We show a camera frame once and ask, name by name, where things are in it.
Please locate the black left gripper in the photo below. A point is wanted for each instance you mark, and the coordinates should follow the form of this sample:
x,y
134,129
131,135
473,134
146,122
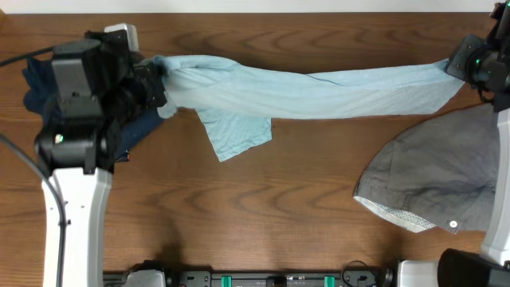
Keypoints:
x,y
151,84

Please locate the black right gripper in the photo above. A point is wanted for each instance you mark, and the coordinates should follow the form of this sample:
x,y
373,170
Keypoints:
x,y
459,64

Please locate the light blue t-shirt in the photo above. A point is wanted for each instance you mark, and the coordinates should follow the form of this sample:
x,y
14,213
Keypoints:
x,y
238,103

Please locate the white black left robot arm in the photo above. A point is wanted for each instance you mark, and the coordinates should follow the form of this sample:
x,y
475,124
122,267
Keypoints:
x,y
103,84

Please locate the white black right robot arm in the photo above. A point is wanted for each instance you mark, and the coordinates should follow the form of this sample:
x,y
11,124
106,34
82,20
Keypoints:
x,y
491,266

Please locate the folded navy blue garment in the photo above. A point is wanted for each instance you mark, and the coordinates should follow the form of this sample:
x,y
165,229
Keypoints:
x,y
42,94

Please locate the grey garment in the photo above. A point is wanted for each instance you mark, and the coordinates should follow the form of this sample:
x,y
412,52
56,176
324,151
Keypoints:
x,y
440,173

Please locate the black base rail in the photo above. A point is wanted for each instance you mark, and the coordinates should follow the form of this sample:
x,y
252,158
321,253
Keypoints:
x,y
152,273

